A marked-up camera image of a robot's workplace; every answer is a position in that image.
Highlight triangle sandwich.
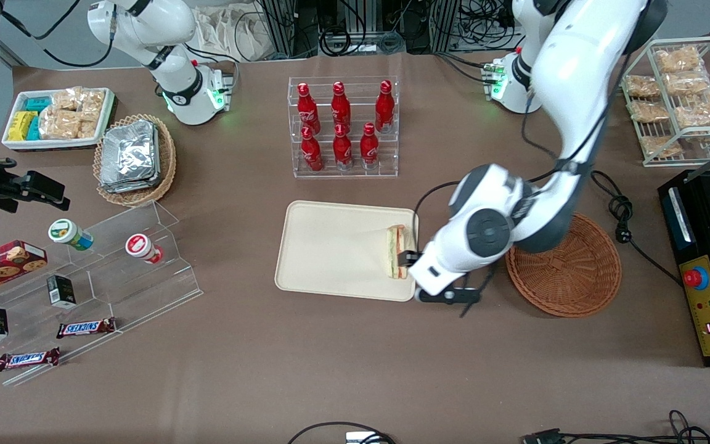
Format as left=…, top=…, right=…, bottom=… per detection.
left=385, top=224, right=418, bottom=280

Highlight cream plastic tray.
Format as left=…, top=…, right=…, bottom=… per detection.
left=274, top=200, right=421, bottom=303

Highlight tan oval wicker basket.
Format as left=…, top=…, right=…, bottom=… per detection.
left=93, top=113, right=178, bottom=208

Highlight brown round wicker basket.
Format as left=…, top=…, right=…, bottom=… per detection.
left=505, top=212, right=622, bottom=319

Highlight white rectangular snack bin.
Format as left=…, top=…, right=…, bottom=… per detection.
left=1, top=87, right=117, bottom=152

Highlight green sunflower lid cup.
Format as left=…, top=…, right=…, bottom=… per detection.
left=47, top=218, right=94, bottom=251

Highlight yellow snack packet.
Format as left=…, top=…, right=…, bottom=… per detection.
left=6, top=110, right=36, bottom=142

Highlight silver foil wrapped pack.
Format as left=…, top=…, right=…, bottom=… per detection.
left=100, top=176, right=162, bottom=194
left=99, top=120, right=161, bottom=187

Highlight red tartan cookie box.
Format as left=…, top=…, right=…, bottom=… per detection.
left=0, top=240, right=48, bottom=302

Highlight clear acrylic bottle rack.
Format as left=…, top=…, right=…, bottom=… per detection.
left=287, top=75, right=400, bottom=179

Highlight red lid yogurt cup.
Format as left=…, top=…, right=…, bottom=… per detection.
left=124, top=232, right=165, bottom=265

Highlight red cola bottle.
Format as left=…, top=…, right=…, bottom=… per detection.
left=296, top=81, right=321, bottom=134
left=300, top=126, right=325, bottom=173
left=359, top=121, right=381, bottom=171
left=374, top=79, right=396, bottom=134
left=332, top=123, right=354, bottom=172
left=330, top=80, right=352, bottom=131

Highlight clear acrylic tiered stand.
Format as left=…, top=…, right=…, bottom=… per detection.
left=0, top=200, right=203, bottom=388

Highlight Snickers chocolate bar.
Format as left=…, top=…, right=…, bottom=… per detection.
left=55, top=317, right=117, bottom=339
left=0, top=347, right=61, bottom=372

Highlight white cloth bag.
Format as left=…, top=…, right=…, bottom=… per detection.
left=193, top=5, right=269, bottom=63

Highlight clear bag of brown snacks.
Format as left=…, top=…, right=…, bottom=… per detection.
left=663, top=71, right=710, bottom=97
left=674, top=98, right=710, bottom=132
left=638, top=135, right=684, bottom=160
left=655, top=46, right=703, bottom=75
left=627, top=99, right=672, bottom=125
left=624, top=75, right=663, bottom=100

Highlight black machine with yellow panel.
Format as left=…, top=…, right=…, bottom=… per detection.
left=658, top=170, right=710, bottom=369

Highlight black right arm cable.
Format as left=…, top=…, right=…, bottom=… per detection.
left=0, top=0, right=115, bottom=70

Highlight black looped cable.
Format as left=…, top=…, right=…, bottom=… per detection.
left=285, top=421, right=396, bottom=444

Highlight black power cable with plug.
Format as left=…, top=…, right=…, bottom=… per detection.
left=589, top=170, right=683, bottom=288

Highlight black cable connector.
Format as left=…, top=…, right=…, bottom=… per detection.
left=521, top=428, right=563, bottom=444

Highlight coiled black cable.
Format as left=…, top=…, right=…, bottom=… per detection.
left=318, top=26, right=406, bottom=57

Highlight aluminium profile post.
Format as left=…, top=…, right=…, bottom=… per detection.
left=261, top=0, right=298, bottom=59
left=429, top=0, right=461, bottom=54

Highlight tangled black cables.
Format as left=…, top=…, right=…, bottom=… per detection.
left=457, top=0, right=519, bottom=51

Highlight long black cable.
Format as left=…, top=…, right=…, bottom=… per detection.
left=552, top=409, right=710, bottom=444

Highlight white wire shelf rack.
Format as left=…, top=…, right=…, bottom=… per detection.
left=617, top=36, right=710, bottom=168

